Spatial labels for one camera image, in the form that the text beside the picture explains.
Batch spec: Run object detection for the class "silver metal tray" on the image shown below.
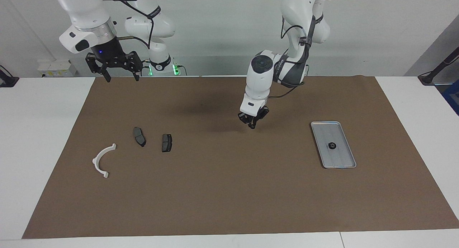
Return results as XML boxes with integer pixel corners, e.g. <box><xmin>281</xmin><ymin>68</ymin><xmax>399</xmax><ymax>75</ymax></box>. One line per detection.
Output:
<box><xmin>311</xmin><ymin>121</ymin><xmax>357</xmax><ymax>169</ymax></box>

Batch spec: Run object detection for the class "white power box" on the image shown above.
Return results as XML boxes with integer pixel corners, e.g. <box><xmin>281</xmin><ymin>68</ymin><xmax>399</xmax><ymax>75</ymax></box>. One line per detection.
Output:
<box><xmin>38</xmin><ymin>60</ymin><xmax>77</xmax><ymax>78</ymax></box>

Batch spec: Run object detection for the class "long grey brake pad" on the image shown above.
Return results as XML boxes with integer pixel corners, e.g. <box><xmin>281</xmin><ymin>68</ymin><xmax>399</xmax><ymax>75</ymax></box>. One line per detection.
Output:
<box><xmin>133</xmin><ymin>127</ymin><xmax>146</xmax><ymax>148</ymax></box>

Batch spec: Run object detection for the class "brown table mat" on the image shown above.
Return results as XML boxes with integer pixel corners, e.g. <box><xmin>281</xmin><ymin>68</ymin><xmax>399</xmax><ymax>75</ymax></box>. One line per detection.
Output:
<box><xmin>22</xmin><ymin>76</ymin><xmax>459</xmax><ymax>239</ymax></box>

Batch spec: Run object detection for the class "rectangular dark brake pad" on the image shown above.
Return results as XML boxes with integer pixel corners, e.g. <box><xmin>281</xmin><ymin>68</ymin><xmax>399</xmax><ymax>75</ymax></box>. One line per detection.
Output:
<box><xmin>161</xmin><ymin>134</ymin><xmax>173</xmax><ymax>153</ymax></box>

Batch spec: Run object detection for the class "blue box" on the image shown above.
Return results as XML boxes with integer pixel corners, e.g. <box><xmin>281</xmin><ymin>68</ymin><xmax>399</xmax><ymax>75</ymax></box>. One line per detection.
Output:
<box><xmin>442</xmin><ymin>79</ymin><xmax>459</xmax><ymax>116</ymax></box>

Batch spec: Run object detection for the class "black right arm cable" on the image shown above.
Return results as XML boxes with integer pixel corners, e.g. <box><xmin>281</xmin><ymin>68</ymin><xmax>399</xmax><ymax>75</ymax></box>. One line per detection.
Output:
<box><xmin>108</xmin><ymin>0</ymin><xmax>155</xmax><ymax>50</ymax></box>

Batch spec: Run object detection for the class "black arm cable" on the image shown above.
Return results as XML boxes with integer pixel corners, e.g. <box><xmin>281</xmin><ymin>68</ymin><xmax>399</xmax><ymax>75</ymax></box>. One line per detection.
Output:
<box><xmin>268</xmin><ymin>11</ymin><xmax>318</xmax><ymax>98</ymax></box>
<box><xmin>108</xmin><ymin>0</ymin><xmax>155</xmax><ymax>50</ymax></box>

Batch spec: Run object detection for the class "white semicircular plastic bracket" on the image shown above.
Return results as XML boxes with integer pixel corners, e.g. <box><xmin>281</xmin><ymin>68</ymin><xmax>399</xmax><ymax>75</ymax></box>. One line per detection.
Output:
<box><xmin>93</xmin><ymin>143</ymin><xmax>117</xmax><ymax>179</ymax></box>

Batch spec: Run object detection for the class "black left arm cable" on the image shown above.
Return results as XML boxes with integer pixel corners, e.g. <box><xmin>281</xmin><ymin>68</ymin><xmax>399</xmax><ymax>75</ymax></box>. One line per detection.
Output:
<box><xmin>268</xmin><ymin>11</ymin><xmax>318</xmax><ymax>98</ymax></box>

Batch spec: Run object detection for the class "black camera stand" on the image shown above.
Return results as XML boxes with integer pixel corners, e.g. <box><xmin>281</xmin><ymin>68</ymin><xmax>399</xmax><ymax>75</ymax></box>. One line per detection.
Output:
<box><xmin>418</xmin><ymin>46</ymin><xmax>459</xmax><ymax>86</ymax></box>

